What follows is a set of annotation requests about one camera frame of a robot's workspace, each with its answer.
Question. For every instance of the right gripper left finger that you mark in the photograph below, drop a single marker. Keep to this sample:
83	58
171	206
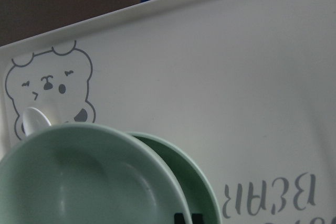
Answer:
179	218

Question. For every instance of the green bowl on tray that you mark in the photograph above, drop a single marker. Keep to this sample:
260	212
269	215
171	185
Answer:
199	194

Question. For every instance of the white plastic spoon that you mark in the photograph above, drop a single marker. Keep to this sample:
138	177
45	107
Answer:
34	120

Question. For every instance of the green bowl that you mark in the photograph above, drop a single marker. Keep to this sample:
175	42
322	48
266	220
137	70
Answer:
85	173
199	194

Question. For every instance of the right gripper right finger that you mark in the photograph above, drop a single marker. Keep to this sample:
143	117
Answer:
197	218

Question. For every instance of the cream bear tray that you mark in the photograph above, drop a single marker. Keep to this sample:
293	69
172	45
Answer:
245	87

